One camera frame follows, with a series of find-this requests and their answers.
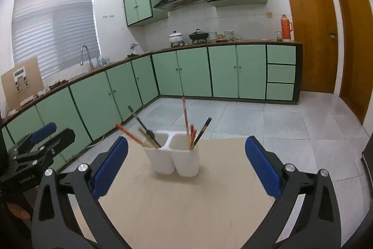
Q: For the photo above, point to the white window blind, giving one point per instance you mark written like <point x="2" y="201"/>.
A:
<point x="55" y="27"/>

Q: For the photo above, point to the small glass jar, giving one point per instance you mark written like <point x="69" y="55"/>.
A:
<point x="279" y="36"/>

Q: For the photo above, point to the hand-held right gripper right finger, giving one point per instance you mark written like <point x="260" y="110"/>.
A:
<point x="262" y="170"/>

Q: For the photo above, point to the row of glass jars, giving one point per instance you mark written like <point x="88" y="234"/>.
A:
<point x="225" y="36"/>

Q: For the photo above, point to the wooden chopstick red tip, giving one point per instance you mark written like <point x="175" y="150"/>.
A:
<point x="185" y="117"/>
<point x="128" y="132"/>
<point x="192" y="132"/>

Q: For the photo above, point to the light wooden chopstick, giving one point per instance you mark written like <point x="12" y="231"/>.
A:
<point x="143" y="134"/>

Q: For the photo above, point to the white cooking pot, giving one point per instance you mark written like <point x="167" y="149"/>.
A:
<point x="176" y="38"/>

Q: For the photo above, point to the small kettle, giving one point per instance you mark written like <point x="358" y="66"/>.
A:
<point x="133" y="49"/>

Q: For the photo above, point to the black chopstick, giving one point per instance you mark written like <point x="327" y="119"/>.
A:
<point x="204" y="128"/>
<point x="140" y="120"/>

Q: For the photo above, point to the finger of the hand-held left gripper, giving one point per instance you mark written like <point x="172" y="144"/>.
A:
<point x="62" y="139"/>
<point x="43" y="131"/>

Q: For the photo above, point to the white two-compartment utensil holder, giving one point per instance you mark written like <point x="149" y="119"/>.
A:
<point x="174" y="155"/>

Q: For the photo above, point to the wooden door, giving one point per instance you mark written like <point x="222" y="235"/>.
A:
<point x="355" y="47"/>
<point x="311" y="33"/>

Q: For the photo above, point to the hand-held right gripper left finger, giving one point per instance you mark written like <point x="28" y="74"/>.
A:
<point x="112" y="167"/>

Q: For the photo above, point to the cardboard sheet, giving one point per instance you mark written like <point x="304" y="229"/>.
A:
<point x="22" y="82"/>

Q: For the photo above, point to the black cabinet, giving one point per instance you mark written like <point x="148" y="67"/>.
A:
<point x="368" y="155"/>

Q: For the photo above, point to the green lower kitchen cabinets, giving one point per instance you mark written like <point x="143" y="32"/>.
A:
<point x="116" y="85"/>

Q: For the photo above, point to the orange thermos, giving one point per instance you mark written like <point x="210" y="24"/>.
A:
<point x="286" y="28"/>

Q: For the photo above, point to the metal kitchen faucet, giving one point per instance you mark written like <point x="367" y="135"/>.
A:
<point x="85" y="55"/>

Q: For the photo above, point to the black wok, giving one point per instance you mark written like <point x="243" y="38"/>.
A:
<point x="198" y="35"/>

